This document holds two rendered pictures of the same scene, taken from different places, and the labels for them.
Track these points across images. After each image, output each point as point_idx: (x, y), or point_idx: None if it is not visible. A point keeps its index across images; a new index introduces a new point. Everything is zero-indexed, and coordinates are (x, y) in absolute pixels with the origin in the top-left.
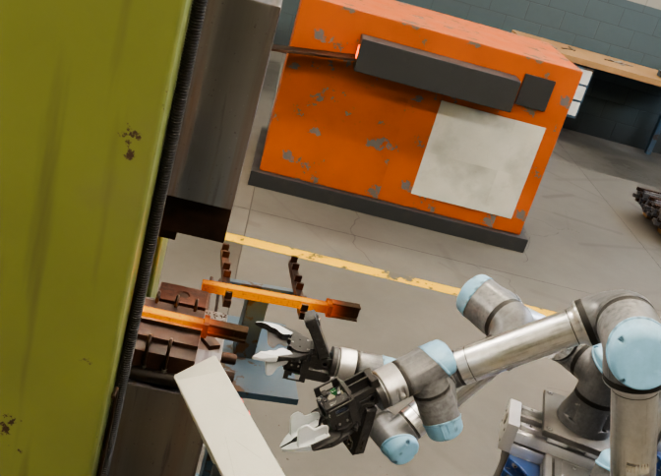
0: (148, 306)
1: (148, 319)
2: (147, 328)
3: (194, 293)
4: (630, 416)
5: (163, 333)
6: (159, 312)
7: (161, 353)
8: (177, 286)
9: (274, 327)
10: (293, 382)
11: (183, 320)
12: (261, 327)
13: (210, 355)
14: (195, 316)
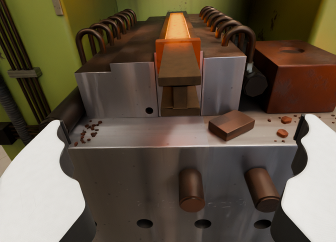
0: (202, 33)
1: (160, 31)
2: (145, 39)
3: (313, 54)
4: None
5: (138, 45)
6: (177, 27)
7: (97, 55)
8: (307, 45)
9: (321, 155)
10: None
11: (168, 35)
12: (293, 137)
13: (191, 132)
14: (214, 52)
